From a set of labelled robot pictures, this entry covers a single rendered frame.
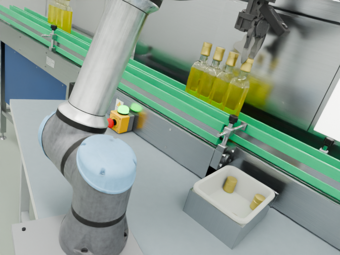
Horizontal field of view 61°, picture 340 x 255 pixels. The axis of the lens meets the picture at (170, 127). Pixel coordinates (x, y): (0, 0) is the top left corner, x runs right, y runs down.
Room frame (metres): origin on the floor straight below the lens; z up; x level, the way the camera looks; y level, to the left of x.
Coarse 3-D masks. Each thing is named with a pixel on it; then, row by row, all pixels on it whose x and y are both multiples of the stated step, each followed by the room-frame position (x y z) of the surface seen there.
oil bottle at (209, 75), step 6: (210, 66) 1.05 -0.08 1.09; (204, 72) 1.05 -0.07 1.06; (210, 72) 1.04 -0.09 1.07; (216, 72) 1.03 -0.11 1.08; (204, 78) 1.05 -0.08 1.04; (210, 78) 1.03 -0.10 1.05; (204, 84) 1.04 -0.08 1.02; (210, 84) 1.03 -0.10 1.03; (198, 90) 1.05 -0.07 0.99; (204, 90) 1.04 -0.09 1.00; (210, 90) 1.03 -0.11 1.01; (198, 96) 1.05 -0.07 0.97; (204, 96) 1.03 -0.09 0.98
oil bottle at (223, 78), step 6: (222, 72) 1.02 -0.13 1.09; (228, 72) 1.02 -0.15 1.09; (216, 78) 1.02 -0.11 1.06; (222, 78) 1.01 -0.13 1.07; (228, 78) 1.00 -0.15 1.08; (216, 84) 1.01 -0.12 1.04; (222, 84) 1.00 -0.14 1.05; (228, 84) 1.00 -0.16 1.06; (216, 90) 1.01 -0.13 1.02; (222, 90) 1.00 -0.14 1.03; (210, 96) 1.02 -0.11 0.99; (216, 96) 1.01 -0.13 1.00; (222, 96) 0.99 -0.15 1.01; (210, 102) 1.01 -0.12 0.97; (216, 102) 1.00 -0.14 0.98; (222, 102) 1.00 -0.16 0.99
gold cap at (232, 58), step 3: (231, 54) 1.02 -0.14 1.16; (234, 54) 1.01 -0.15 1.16; (237, 54) 1.02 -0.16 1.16; (228, 57) 1.02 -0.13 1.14; (231, 57) 1.01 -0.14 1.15; (234, 57) 1.01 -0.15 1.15; (237, 57) 1.02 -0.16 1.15; (228, 60) 1.02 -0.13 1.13; (231, 60) 1.01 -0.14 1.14; (234, 60) 1.01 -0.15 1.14; (228, 63) 1.02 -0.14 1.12; (231, 63) 1.01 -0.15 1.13; (234, 63) 1.02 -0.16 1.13; (234, 66) 1.02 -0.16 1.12
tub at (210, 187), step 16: (208, 176) 0.73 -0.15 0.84; (224, 176) 0.80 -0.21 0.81; (240, 176) 0.80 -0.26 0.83; (208, 192) 0.73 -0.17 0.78; (224, 192) 0.77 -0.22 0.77; (240, 192) 0.78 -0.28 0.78; (256, 192) 0.76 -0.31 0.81; (272, 192) 0.73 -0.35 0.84; (224, 208) 0.60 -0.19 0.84; (240, 208) 0.71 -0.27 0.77; (256, 208) 0.64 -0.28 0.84; (240, 224) 0.58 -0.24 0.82
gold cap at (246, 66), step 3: (246, 60) 0.98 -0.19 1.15; (249, 60) 0.98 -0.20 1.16; (252, 60) 0.98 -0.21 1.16; (243, 63) 0.99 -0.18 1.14; (246, 63) 0.98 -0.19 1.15; (249, 63) 0.98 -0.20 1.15; (252, 63) 0.99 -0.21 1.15; (243, 66) 0.99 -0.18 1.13; (246, 66) 0.98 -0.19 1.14; (249, 66) 0.98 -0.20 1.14; (240, 69) 0.99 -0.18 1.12; (243, 69) 0.98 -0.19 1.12; (246, 69) 0.98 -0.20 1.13; (249, 69) 0.99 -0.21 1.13
